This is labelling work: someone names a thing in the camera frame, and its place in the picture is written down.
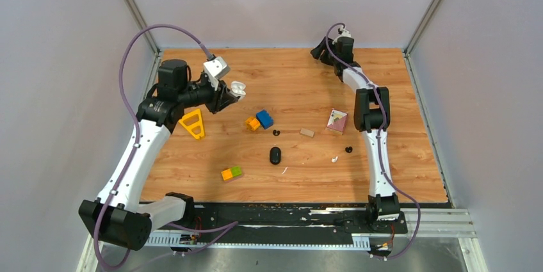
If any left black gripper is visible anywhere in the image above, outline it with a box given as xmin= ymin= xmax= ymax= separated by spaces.
xmin=179 ymin=74 xmax=239 ymax=114

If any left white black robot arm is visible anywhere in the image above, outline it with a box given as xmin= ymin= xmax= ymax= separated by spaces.
xmin=78 ymin=56 xmax=245 ymax=250

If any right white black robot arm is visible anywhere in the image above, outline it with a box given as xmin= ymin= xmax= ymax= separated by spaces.
xmin=310 ymin=36 xmax=400 ymax=232

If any black oval case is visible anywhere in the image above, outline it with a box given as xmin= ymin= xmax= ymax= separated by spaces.
xmin=269 ymin=147 xmax=282 ymax=165

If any yellow toy brick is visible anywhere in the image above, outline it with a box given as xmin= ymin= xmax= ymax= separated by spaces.
xmin=245 ymin=116 xmax=261 ymax=131

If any orange triangular plastic piece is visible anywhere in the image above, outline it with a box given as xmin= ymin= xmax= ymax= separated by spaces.
xmin=178 ymin=109 xmax=206 ymax=140

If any blue toy brick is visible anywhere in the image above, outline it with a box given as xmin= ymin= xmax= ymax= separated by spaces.
xmin=256 ymin=109 xmax=274 ymax=129

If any pink card box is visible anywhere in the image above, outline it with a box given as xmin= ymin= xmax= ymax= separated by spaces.
xmin=326 ymin=109 xmax=348 ymax=134

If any orange green toy brick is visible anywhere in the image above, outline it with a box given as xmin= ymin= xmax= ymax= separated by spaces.
xmin=221 ymin=166 xmax=243 ymax=182

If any small wooden block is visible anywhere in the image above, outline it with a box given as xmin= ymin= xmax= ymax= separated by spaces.
xmin=300 ymin=128 xmax=315 ymax=138

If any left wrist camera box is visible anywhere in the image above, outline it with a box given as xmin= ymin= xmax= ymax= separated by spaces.
xmin=203 ymin=56 xmax=231 ymax=91

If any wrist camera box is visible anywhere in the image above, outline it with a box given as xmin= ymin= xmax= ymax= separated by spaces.
xmin=203 ymin=56 xmax=231 ymax=91
xmin=337 ymin=27 xmax=352 ymax=38

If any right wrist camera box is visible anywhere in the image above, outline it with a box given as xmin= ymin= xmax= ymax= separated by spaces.
xmin=337 ymin=27 xmax=352 ymax=38

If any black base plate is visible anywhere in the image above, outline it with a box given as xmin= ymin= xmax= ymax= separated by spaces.
xmin=173 ymin=202 xmax=408 ymax=246

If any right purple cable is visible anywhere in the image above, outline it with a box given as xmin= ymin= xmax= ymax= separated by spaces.
xmin=324 ymin=22 xmax=421 ymax=261

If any white slotted cable duct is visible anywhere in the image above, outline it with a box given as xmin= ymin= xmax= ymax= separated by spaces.
xmin=146 ymin=234 xmax=371 ymax=250

